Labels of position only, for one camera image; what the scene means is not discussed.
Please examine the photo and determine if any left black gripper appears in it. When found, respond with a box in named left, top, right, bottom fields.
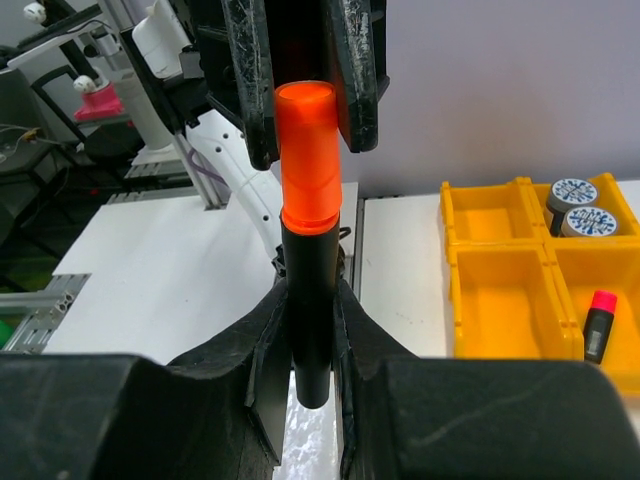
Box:
left=192, top=0, right=390, bottom=170

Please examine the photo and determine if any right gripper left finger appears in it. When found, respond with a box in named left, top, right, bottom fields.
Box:
left=1, top=282, right=290, bottom=479

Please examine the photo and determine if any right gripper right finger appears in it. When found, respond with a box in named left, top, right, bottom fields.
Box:
left=333, top=282, right=639, bottom=479

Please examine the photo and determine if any orange highlighter cap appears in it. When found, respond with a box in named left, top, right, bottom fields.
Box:
left=276, top=81, right=342, bottom=236

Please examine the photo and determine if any orange black highlighter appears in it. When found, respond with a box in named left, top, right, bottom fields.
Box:
left=282, top=225, right=340, bottom=409

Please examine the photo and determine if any pink black highlighter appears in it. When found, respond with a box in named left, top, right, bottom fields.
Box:
left=583, top=290, right=618, bottom=364

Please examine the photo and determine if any grey-blue round tin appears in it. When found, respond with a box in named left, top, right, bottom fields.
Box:
left=544, top=178, right=599, bottom=229

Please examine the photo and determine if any blue round tin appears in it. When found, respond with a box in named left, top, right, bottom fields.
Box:
left=560, top=206, right=619, bottom=238

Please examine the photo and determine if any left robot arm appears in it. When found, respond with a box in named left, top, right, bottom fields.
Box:
left=123, top=1, right=389, bottom=272

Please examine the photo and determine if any silver foil covered plate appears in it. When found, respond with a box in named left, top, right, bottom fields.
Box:
left=272, top=372, right=340, bottom=479

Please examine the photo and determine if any orange plastic sorting tray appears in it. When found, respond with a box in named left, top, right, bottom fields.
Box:
left=440, top=173, right=639, bottom=396

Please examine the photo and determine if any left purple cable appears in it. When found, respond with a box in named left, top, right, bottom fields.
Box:
left=183, top=137, right=226, bottom=189

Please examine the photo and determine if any aluminium frame rail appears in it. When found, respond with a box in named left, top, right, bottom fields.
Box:
left=1, top=274, right=90, bottom=355

